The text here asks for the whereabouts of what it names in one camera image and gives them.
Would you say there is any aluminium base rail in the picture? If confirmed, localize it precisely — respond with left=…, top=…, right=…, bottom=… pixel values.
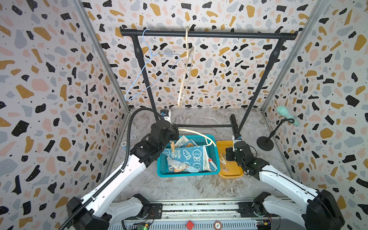
left=75, top=198, right=328, bottom=230

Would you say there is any teal jellyfish pattern towel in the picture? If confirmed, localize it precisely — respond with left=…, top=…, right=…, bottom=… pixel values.
left=161, top=136, right=218, bottom=173

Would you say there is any round red white sticker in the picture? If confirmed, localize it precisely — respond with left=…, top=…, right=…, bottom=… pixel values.
left=213, top=221, right=222, bottom=230

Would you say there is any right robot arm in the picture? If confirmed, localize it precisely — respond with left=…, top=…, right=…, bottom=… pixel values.
left=226, top=141, right=345, bottom=230

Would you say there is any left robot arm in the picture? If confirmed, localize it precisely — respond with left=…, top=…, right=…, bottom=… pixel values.
left=60, top=120, right=179, bottom=230

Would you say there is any light blue wire hanger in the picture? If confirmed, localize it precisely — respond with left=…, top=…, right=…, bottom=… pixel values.
left=120, top=29, right=181, bottom=102

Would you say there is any large wooden hanger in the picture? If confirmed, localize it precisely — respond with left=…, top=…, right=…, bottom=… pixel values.
left=178, top=128, right=216, bottom=147

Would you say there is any teal plastic basket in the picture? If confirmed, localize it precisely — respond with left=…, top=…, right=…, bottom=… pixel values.
left=157, top=135, right=220, bottom=178

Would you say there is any red diamond sticker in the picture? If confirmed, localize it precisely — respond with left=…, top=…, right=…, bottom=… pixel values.
left=186, top=221, right=195, bottom=230

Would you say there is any mint green microphone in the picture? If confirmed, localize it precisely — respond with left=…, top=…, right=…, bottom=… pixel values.
left=277, top=106, right=300, bottom=127

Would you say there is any black microphone stand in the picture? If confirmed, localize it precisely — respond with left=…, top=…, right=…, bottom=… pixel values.
left=256, top=118, right=295, bottom=151

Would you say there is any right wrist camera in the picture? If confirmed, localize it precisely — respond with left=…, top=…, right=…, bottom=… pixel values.
left=232, top=134, right=244, bottom=150

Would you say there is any black clothes rack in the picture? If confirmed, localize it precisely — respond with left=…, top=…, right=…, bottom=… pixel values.
left=119, top=27, right=298, bottom=135

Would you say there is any orange patterned towel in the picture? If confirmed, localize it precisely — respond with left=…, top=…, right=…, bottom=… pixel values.
left=167, top=159, right=190, bottom=173

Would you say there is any yellow plastic bin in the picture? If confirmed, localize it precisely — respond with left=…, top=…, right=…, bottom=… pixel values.
left=217, top=140, right=243, bottom=179

